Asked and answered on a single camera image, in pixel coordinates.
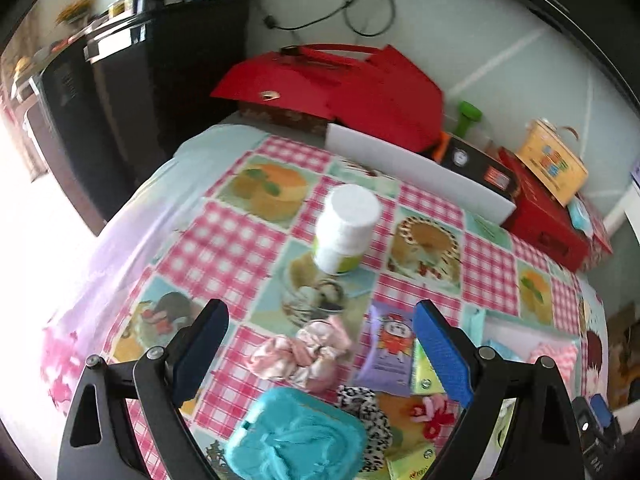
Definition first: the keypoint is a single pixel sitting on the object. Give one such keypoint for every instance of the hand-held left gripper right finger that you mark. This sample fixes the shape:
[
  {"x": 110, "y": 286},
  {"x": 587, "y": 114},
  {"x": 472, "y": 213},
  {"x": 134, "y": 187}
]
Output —
[{"x": 445, "y": 355}]

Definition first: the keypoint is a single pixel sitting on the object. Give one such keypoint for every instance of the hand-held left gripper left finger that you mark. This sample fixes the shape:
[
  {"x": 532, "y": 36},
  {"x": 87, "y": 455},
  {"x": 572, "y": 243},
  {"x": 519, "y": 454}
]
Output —
[{"x": 200, "y": 355}]

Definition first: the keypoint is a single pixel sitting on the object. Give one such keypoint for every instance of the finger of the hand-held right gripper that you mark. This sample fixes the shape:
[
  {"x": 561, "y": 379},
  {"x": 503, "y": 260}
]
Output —
[
  {"x": 582, "y": 420},
  {"x": 601, "y": 410}
]

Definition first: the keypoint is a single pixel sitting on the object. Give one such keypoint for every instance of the green tissue packet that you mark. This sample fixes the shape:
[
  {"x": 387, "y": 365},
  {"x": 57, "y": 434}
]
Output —
[
  {"x": 410, "y": 465},
  {"x": 424, "y": 370}
]

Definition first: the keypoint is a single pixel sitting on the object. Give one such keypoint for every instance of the purple tissue packet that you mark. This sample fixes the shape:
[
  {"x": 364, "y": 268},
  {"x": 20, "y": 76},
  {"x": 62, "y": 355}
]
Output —
[{"x": 387, "y": 350}]

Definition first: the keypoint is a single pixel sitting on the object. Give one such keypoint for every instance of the pink white striped fluffy towel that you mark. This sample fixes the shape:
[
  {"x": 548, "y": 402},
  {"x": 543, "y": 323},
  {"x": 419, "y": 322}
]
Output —
[{"x": 555, "y": 360}]

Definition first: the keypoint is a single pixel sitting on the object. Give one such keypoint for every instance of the white tray with teal rim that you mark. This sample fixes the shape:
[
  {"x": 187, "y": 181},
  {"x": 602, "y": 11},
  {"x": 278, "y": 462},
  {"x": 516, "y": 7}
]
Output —
[{"x": 510, "y": 332}]

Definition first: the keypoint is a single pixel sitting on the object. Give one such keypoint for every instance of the pink satin scrunchie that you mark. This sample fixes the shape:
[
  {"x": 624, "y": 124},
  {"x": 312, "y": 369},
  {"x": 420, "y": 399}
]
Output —
[{"x": 300, "y": 355}]

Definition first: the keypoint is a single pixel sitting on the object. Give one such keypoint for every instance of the leopard print scrunchie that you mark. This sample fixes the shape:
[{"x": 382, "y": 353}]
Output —
[{"x": 367, "y": 420}]

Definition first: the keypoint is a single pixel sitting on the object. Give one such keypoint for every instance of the pink checked printed tablecloth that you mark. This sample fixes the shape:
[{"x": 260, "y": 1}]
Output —
[{"x": 225, "y": 240}]

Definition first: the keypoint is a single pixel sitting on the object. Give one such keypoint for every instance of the teal plastic toy case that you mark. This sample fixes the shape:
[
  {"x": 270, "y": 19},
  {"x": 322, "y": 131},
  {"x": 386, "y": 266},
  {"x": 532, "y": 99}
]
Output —
[{"x": 295, "y": 440}]

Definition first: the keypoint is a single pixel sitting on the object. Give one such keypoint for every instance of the white pill bottle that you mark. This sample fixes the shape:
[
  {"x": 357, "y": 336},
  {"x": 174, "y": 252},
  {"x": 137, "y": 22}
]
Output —
[{"x": 345, "y": 230}]

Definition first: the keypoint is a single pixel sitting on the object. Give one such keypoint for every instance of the red crate box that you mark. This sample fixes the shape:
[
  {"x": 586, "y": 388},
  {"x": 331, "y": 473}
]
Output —
[{"x": 545, "y": 220}]

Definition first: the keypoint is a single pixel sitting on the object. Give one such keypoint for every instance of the white board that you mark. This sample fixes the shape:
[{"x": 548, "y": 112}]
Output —
[{"x": 415, "y": 170}]

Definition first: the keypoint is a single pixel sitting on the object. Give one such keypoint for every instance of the blue wet wipes pack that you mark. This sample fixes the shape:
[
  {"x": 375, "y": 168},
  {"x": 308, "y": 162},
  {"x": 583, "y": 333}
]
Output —
[{"x": 582, "y": 217}]

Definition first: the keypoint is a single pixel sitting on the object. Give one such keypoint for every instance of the white shelf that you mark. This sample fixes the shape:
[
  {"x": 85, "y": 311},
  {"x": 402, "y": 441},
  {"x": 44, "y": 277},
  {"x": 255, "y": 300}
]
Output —
[{"x": 620, "y": 215}]

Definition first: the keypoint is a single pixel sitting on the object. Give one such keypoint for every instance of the black box with white logo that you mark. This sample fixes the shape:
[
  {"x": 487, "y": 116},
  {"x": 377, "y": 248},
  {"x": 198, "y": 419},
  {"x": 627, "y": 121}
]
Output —
[{"x": 475, "y": 160}]

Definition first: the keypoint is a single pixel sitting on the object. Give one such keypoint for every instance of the low black cabinet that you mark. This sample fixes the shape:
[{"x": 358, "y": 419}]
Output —
[{"x": 75, "y": 125}]

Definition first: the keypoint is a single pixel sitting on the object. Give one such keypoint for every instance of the large red gift box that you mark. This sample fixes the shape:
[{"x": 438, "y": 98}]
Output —
[{"x": 390, "y": 95}]

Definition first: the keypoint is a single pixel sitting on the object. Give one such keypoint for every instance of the red gift box patterned base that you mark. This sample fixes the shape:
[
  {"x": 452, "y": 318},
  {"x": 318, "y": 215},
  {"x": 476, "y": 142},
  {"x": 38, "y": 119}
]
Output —
[{"x": 270, "y": 77}]

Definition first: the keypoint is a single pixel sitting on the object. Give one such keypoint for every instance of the tall black cabinet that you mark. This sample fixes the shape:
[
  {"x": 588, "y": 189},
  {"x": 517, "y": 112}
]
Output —
[{"x": 175, "y": 60}]

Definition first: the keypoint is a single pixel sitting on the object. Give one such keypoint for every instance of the group of small jars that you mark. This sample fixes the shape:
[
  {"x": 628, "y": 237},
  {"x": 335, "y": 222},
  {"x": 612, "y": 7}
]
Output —
[{"x": 120, "y": 7}]

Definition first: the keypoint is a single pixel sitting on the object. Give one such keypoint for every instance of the yellow flowers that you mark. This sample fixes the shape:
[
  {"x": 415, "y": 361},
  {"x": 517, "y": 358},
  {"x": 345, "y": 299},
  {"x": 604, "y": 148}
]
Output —
[{"x": 75, "y": 10}]

